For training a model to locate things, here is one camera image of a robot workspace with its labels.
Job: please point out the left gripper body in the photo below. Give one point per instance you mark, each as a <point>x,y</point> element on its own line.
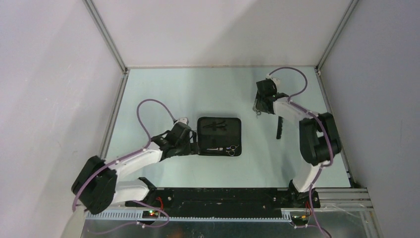
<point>185,148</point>

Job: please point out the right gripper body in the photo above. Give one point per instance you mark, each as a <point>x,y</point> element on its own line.
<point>259,105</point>

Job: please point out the silver thinning scissors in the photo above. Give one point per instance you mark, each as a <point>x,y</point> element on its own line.
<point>255,108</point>

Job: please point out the black zip tool case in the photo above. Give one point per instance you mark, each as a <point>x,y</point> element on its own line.
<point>208,138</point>

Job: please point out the silver cutting scissors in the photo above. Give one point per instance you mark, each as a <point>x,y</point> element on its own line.
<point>232,150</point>

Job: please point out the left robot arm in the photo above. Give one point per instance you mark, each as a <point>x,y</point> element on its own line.
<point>101,184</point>

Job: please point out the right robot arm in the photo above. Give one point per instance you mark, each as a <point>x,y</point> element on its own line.
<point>319,141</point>

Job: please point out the black comb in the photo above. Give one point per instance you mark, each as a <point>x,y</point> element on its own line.
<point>279,128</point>

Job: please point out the left controller board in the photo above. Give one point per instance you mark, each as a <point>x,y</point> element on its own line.
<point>151,214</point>

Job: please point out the controller board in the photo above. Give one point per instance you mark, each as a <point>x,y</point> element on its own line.
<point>151,214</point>
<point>302,218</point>

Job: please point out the right controller board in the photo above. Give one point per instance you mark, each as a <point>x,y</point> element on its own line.
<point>302,218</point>

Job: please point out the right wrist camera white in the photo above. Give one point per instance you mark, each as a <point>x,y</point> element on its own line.
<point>275,80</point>

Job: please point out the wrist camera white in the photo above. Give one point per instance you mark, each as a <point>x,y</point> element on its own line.
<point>182,120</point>
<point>275,80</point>

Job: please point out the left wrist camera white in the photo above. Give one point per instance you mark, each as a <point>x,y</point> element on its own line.
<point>182,120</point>

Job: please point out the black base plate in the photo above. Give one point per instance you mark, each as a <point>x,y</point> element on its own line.
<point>228,202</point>

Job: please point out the aluminium corner frame post right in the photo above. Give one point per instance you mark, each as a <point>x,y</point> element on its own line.
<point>336,34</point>

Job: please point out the aluminium corner frame post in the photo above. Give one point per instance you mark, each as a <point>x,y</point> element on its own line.
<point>104,32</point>
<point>336,34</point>

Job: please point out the aluminium front rail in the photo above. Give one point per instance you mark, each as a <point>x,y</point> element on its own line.
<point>331,199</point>

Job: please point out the aluminium corner frame post left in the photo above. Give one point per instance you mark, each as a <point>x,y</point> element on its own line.
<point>104,32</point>

